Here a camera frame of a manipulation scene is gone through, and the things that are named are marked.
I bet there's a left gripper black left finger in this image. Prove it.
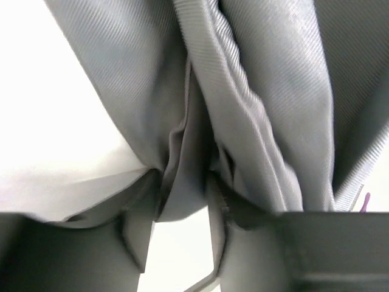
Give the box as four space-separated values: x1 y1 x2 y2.
1 170 160 292

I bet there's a grey pleated skirt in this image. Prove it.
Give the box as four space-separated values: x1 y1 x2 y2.
47 1 388 221

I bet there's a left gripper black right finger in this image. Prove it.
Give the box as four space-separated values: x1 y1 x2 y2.
208 176 388 291

